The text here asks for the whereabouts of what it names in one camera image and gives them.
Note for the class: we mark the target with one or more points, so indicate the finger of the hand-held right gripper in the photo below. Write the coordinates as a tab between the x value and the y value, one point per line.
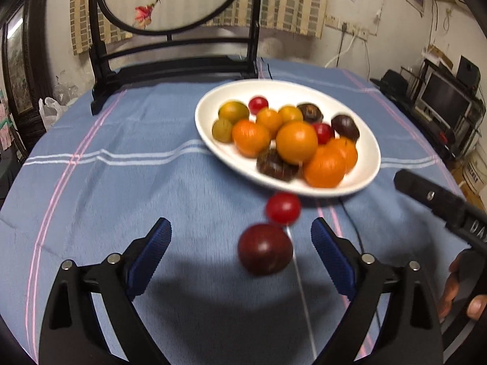
426	194

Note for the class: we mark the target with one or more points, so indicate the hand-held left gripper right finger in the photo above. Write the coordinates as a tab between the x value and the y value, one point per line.
334	260

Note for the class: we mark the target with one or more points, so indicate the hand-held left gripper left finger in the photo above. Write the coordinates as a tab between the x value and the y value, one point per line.
150	258

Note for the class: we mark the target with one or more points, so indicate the red-purple plum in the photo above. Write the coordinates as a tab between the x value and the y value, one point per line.
265	249

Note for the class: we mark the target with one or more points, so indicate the red cherry tomato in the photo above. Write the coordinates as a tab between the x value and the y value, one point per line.
324	133
283	208
258	103

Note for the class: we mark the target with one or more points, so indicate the dark purple round fruit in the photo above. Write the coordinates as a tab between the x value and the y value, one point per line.
345	127
310	112
276	165

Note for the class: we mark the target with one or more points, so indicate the white round plate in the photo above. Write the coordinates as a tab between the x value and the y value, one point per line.
228	156

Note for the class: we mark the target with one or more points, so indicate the small olive round fruit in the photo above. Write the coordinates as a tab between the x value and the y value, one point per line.
222	130

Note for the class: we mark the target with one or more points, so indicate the yellow-green orange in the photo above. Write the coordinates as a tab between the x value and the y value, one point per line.
233	111

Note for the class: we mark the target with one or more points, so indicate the person's right hand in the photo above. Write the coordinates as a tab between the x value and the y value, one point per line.
449	292

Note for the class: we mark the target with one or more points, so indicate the white bucket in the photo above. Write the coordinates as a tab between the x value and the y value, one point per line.
477	175

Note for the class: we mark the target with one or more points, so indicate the black metal shelf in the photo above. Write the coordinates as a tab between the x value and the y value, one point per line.
430	129

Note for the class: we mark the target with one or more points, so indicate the blue checked tablecloth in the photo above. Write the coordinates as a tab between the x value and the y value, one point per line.
133	182

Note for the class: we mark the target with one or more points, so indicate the grey computer monitor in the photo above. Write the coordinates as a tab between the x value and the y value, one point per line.
445	97

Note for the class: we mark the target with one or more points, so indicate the black hat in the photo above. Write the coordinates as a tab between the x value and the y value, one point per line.
395	80

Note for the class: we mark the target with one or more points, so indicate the black speaker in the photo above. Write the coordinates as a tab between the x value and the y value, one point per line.
468	70

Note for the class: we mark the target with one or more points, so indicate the flat cardboard box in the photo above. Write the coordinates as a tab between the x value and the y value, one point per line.
437	55

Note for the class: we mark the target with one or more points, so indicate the white plastic bag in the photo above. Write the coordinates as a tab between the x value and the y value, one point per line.
49	112

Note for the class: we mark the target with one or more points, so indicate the clear plastic bag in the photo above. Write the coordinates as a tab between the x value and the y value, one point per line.
66	93

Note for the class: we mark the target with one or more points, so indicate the dark framed picture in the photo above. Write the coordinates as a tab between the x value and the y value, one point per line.
19	61

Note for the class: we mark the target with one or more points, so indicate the black framed embroidered screen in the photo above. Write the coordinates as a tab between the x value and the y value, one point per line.
175	0

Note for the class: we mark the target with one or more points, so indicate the beige brick-pattern wall hanging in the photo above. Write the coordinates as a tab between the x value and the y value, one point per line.
289	0

